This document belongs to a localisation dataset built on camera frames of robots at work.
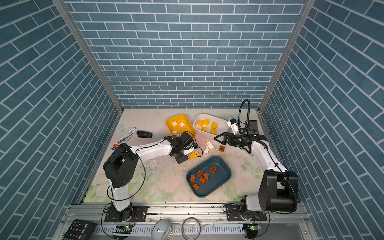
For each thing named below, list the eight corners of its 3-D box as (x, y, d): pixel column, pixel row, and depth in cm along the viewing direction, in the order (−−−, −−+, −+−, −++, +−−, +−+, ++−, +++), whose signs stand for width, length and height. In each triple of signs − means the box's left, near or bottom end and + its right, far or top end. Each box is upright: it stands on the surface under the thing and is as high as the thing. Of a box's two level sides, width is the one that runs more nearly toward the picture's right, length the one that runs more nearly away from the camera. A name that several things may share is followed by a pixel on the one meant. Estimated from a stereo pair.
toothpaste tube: (111, 148, 100) (109, 146, 98) (135, 129, 111) (134, 127, 109) (113, 150, 99) (112, 149, 97) (138, 131, 110) (137, 129, 108)
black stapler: (137, 137, 106) (136, 134, 103) (139, 133, 109) (137, 130, 106) (151, 138, 106) (150, 135, 103) (153, 134, 108) (151, 131, 105)
